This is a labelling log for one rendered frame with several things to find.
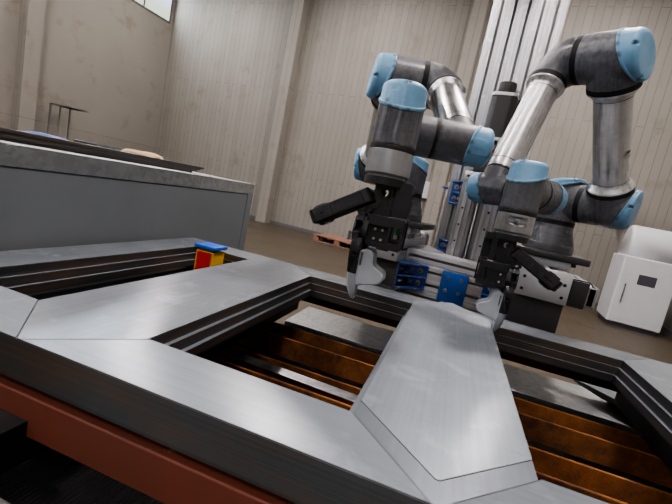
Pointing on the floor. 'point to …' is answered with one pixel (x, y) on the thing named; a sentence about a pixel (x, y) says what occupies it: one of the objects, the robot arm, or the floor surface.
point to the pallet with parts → (335, 239)
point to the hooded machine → (639, 281)
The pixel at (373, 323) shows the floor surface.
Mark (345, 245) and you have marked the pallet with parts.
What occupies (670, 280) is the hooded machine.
